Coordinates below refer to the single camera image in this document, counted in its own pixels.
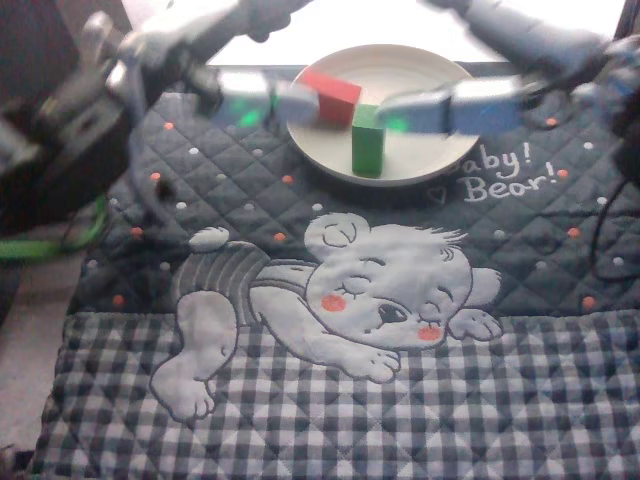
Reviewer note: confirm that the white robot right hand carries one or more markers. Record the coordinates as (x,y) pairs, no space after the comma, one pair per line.
(295,102)

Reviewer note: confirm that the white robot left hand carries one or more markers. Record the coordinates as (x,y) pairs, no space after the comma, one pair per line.
(475,107)

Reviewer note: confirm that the red rectangular wooden block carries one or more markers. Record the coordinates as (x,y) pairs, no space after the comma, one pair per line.
(335,102)

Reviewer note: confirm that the green rectangular wooden block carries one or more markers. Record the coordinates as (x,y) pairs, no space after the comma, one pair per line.
(367,150)

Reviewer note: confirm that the round white plate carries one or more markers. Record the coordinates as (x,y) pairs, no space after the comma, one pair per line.
(425,150)

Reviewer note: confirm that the grey quilt with printed bear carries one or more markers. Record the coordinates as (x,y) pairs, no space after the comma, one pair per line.
(320,400)

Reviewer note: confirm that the dark brown background post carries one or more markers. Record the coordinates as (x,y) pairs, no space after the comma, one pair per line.
(631,17)

